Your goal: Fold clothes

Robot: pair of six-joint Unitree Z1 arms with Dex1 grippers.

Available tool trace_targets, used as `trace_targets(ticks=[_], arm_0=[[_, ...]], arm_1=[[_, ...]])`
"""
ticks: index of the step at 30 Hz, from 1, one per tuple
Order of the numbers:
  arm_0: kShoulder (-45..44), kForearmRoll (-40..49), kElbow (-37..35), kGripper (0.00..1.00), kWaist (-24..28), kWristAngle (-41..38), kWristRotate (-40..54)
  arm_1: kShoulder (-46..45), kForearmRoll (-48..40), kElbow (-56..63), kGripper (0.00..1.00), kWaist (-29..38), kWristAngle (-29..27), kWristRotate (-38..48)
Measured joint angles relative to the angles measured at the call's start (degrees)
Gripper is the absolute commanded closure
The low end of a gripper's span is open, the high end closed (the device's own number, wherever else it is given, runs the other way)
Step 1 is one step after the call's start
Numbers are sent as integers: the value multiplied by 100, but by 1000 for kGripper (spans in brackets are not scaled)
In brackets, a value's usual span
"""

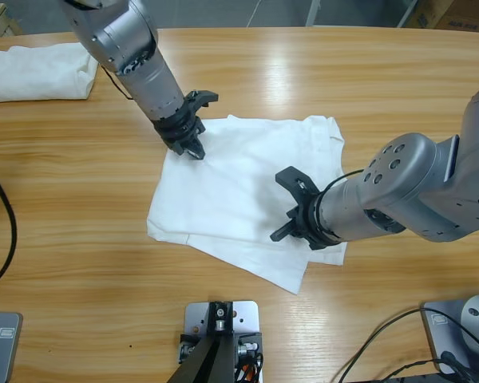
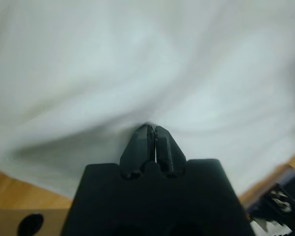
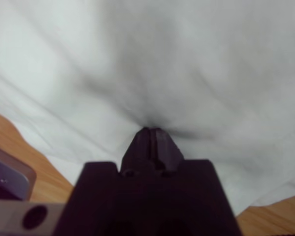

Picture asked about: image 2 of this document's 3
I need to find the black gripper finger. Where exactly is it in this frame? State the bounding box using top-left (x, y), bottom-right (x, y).
top-left (154, 125), bottom-right (187, 178)
top-left (119, 124), bottom-right (155, 179)

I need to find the white T-shirt with black print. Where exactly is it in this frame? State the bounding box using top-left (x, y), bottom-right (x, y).
top-left (0, 0), bottom-right (295, 200)

